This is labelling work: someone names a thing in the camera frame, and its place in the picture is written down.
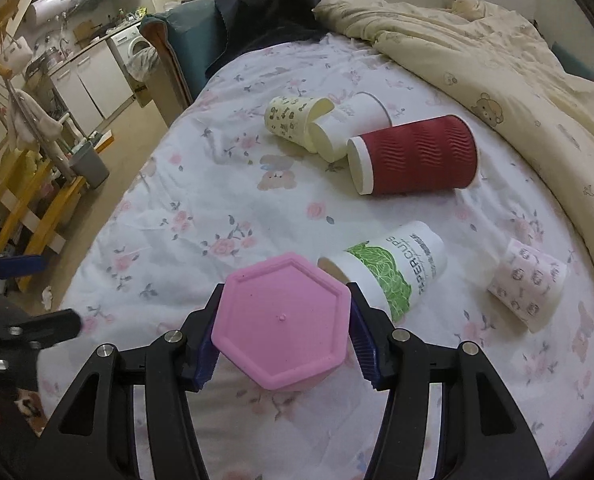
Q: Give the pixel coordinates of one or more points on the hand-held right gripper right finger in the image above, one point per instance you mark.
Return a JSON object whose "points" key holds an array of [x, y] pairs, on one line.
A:
{"points": [[364, 347]]}

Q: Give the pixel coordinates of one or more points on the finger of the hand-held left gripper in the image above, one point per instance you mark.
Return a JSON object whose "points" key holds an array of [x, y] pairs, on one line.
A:
{"points": [[12, 265], [32, 332]]}

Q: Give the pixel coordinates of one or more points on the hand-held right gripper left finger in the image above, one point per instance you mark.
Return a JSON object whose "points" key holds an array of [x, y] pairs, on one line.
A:
{"points": [[204, 355]]}

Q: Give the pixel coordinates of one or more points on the pink hexagonal plate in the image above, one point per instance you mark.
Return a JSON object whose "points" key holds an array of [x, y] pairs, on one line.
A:
{"points": [[279, 322]]}

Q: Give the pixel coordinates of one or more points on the white cup with green print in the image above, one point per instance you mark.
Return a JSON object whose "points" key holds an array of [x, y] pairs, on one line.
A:
{"points": [[402, 270]]}

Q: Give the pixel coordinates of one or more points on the pink patterned paper cup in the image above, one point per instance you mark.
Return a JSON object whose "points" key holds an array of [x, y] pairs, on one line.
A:
{"points": [[527, 282]]}

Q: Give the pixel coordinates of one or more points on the dark red ribbed cup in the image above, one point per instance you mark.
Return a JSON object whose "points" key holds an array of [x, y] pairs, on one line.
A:
{"points": [[417, 160]]}

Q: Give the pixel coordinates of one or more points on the plain white paper cup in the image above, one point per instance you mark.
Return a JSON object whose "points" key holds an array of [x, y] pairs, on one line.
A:
{"points": [[349, 120]]}

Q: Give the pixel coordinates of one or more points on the pale yellow patterned cup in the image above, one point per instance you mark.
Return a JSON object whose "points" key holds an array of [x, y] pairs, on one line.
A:
{"points": [[292, 120]]}

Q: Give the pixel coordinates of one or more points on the yellow wooden rack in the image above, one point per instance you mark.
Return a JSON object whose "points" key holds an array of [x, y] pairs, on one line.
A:
{"points": [[27, 195]]}

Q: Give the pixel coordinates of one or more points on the grey trash bin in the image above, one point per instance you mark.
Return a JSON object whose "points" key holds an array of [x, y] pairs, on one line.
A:
{"points": [[94, 157]]}

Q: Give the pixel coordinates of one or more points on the floral bed sheet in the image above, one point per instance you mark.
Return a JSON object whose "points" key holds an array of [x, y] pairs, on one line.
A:
{"points": [[237, 210]]}

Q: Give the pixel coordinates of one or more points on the white kitchen cabinet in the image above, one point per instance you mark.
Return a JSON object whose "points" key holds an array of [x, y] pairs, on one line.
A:
{"points": [[97, 77]]}

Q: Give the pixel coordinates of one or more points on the white hanging bag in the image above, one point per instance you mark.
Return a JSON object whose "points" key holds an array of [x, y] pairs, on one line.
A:
{"points": [[16, 52]]}

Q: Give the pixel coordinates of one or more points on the white washing machine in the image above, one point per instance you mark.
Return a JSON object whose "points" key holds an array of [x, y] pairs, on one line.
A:
{"points": [[137, 47]]}

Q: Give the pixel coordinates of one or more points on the white water heater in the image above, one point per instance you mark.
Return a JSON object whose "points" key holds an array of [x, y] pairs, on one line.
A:
{"points": [[57, 2]]}

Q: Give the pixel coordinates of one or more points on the teal chair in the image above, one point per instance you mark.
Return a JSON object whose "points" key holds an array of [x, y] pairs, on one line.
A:
{"points": [[182, 40]]}

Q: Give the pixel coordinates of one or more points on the cream bear print quilt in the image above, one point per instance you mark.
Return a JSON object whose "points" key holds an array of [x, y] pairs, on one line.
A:
{"points": [[492, 70]]}

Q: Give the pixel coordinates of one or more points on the dark clothing pile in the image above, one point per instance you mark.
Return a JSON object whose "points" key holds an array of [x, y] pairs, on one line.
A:
{"points": [[272, 5]]}

